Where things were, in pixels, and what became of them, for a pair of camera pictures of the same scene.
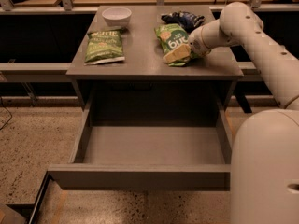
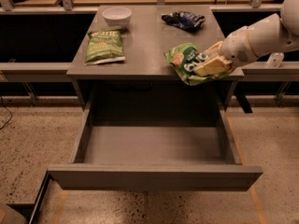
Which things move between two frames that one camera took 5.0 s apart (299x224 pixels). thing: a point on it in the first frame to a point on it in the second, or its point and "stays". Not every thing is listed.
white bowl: [116, 17] stays
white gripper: [196, 43] to [237, 48]
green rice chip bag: [170, 37] to [184, 57]
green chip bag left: [104, 47] stays
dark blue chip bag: [184, 19] stays
